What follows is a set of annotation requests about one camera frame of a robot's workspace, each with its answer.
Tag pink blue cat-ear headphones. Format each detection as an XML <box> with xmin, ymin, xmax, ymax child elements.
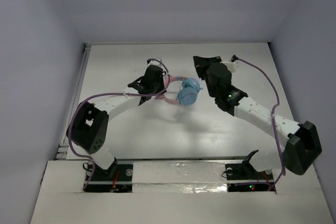
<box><xmin>156</xmin><ymin>75</ymin><xmax>203</xmax><ymax>106</ymax></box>

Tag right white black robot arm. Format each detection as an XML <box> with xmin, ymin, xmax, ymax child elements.
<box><xmin>193</xmin><ymin>56</ymin><xmax>322</xmax><ymax>178</ymax></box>

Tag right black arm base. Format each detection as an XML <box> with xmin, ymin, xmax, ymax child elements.
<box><xmin>221</xmin><ymin>150</ymin><xmax>275</xmax><ymax>193</ymax></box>

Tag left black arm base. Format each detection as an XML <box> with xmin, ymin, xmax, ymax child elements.
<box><xmin>82</xmin><ymin>161</ymin><xmax>133</xmax><ymax>193</ymax></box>

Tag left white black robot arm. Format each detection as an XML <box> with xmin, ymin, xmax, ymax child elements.
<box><xmin>66</xmin><ymin>61</ymin><xmax>169</xmax><ymax>179</ymax></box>

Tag white foil-covered foam block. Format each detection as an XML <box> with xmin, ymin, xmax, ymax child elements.
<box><xmin>132</xmin><ymin>161</ymin><xmax>227</xmax><ymax>194</ymax></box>

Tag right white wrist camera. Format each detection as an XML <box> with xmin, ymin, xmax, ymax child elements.
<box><xmin>221</xmin><ymin>55</ymin><xmax>238</xmax><ymax>73</ymax></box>

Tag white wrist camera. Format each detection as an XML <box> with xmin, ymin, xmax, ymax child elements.
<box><xmin>221</xmin><ymin>55</ymin><xmax>238</xmax><ymax>73</ymax></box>
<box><xmin>146</xmin><ymin>58</ymin><xmax>163</xmax><ymax>68</ymax></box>

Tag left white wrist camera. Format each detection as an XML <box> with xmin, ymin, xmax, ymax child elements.
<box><xmin>146</xmin><ymin>58</ymin><xmax>163</xmax><ymax>68</ymax></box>

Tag aluminium rail front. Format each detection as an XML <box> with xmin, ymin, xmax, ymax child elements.
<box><xmin>118</xmin><ymin>156</ymin><xmax>246</xmax><ymax>162</ymax></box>

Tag aluminium rail left edge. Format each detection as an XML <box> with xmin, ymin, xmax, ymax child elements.
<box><xmin>53</xmin><ymin>43</ymin><xmax>91</xmax><ymax>161</ymax></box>

